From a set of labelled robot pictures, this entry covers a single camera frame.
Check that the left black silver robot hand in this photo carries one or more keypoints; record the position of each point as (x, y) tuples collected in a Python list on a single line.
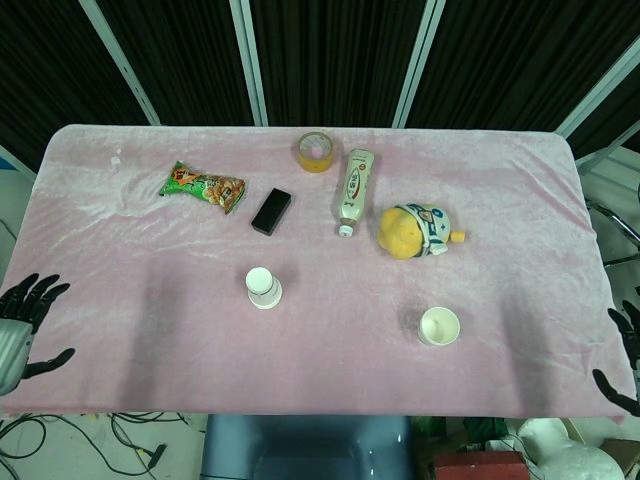
[(15, 335)]

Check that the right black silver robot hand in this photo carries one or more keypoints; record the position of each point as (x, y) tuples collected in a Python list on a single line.
[(632, 340)]

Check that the plain white paper cup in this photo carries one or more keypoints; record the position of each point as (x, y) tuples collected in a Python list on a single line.
[(439, 326)]

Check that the white paper cup blue line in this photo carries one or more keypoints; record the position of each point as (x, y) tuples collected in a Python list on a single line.
[(263, 290)]

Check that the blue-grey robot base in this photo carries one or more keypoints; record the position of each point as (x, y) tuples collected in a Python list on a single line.
[(310, 447)]

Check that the pink velvet tablecloth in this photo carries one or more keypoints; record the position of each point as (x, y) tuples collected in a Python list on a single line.
[(150, 325)]

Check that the green cloth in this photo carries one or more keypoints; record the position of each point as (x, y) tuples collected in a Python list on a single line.
[(477, 432)]

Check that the red box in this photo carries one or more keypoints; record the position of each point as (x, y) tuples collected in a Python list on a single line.
[(480, 465)]

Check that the green snack bag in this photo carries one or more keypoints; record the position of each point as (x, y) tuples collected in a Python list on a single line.
[(205, 187)]

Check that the yellow plush toy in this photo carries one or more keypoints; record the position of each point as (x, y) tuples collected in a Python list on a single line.
[(400, 232)]

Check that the black rectangular box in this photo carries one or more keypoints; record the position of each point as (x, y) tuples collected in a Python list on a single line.
[(272, 211)]

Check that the white drink bottle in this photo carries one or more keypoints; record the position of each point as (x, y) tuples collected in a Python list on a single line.
[(355, 185)]

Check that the yellow packing tape roll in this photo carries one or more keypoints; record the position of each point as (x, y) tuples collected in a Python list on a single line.
[(315, 162)]

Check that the black metal chair frame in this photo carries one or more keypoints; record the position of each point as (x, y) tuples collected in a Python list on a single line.
[(617, 225)]

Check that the white partition post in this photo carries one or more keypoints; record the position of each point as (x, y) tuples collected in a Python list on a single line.
[(250, 60), (417, 60), (120, 60), (597, 85)]

